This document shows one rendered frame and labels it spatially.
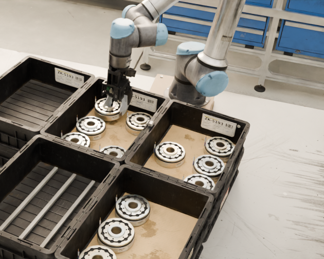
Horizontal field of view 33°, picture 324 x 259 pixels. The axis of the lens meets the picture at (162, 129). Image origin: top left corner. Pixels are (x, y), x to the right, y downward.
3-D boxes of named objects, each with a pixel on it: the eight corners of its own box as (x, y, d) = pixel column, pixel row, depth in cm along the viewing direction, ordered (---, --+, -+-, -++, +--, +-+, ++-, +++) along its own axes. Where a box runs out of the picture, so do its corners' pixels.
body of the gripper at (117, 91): (100, 97, 185) (102, 67, 178) (111, 86, 192) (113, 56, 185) (120, 104, 184) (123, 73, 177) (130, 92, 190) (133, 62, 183)
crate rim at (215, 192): (171, 103, 195) (171, 97, 193) (250, 128, 187) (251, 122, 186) (122, 168, 165) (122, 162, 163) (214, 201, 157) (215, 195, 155)
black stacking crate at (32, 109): (30, 80, 216) (28, 55, 209) (95, 102, 208) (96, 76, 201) (-35, 133, 186) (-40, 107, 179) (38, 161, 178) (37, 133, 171)
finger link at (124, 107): (115, 122, 191) (113, 98, 186) (123, 113, 195) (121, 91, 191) (124, 123, 190) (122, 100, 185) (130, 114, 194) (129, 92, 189)
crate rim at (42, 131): (96, 80, 202) (97, 75, 201) (170, 103, 195) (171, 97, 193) (37, 139, 172) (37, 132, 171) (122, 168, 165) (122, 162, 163)
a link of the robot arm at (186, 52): (196, 65, 220) (199, 35, 212) (211, 81, 210) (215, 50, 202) (169, 69, 216) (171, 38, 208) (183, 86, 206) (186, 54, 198)
